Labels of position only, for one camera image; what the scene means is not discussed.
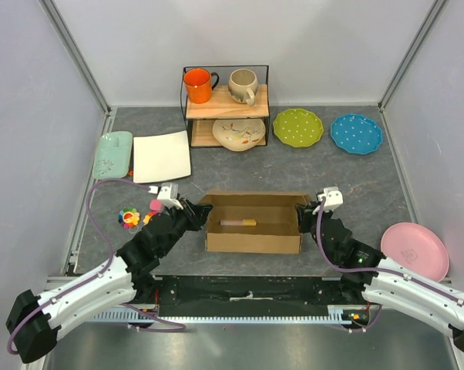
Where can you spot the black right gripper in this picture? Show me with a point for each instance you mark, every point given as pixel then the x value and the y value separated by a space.
pixel 305 215

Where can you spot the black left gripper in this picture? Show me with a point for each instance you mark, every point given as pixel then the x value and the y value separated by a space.
pixel 196 214

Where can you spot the orange pink eraser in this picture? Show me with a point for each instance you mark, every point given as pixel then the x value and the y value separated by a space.
pixel 239 223

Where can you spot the brown cardboard box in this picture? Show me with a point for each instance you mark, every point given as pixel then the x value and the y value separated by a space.
pixel 277 223

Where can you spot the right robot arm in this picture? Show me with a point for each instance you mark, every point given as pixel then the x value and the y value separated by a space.
pixel 380 280

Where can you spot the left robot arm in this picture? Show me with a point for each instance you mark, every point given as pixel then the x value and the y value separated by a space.
pixel 37 321

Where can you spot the pink eraser block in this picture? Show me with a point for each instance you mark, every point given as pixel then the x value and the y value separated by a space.
pixel 156 205

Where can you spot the rainbow flower plush toy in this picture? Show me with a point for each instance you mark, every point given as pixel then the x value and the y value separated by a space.
pixel 129 218

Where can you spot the white square plate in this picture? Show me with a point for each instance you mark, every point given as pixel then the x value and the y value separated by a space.
pixel 161 158

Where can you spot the green dotted plate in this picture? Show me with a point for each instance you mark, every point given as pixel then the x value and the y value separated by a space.
pixel 298 128

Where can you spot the beige leaf pattern plate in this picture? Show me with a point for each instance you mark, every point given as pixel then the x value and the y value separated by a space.
pixel 239 134

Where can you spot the blue dotted plate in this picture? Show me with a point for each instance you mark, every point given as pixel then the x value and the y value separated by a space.
pixel 356 134

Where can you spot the mint divided tray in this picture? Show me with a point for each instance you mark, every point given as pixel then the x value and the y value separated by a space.
pixel 113 155

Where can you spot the pink round plate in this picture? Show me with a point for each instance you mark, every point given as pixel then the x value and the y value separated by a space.
pixel 416 248

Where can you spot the orange mug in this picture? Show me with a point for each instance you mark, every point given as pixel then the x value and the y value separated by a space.
pixel 199 84

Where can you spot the beige ceramic mug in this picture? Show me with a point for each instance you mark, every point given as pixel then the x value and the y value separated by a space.
pixel 243 85

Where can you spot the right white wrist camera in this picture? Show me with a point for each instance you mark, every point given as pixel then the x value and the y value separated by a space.
pixel 332 198

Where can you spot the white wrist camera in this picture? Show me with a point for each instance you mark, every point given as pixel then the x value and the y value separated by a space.
pixel 332 198
pixel 167 194

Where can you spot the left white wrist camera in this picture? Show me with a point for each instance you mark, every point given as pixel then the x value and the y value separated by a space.
pixel 167 194

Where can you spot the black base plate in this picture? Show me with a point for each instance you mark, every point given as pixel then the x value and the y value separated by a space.
pixel 246 296

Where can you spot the black wire wooden shelf rack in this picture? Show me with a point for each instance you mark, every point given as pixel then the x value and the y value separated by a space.
pixel 199 118

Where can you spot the grey slotted cable duct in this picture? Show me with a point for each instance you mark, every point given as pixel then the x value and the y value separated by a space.
pixel 121 315

